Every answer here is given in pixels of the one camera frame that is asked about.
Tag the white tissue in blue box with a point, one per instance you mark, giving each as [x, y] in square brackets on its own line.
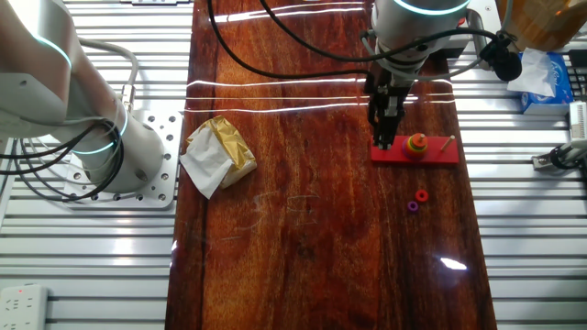
[534, 71]

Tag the gold tissue pack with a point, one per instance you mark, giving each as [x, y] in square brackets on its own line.
[234, 146]

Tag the black keypad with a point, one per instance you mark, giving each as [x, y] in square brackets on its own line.
[579, 73]

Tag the red Hanoi base board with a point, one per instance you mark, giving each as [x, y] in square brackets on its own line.
[394, 156]

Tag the white Flexiv robot arm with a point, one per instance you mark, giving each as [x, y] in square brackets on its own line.
[46, 69]

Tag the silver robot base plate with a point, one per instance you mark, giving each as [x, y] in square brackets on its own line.
[167, 151]

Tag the blue tissue box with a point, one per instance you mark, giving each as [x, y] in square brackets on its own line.
[561, 94]

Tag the brown cardboard box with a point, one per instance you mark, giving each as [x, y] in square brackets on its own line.
[546, 23]

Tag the white power strip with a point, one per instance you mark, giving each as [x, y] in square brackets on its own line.
[23, 307]

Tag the white ribbed device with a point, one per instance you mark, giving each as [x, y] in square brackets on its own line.
[579, 121]

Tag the crumpled white tissue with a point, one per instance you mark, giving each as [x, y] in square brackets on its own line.
[204, 160]

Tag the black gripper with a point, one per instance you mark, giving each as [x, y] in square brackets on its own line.
[379, 87]

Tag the glossy wood grain board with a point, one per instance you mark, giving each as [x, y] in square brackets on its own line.
[321, 206]

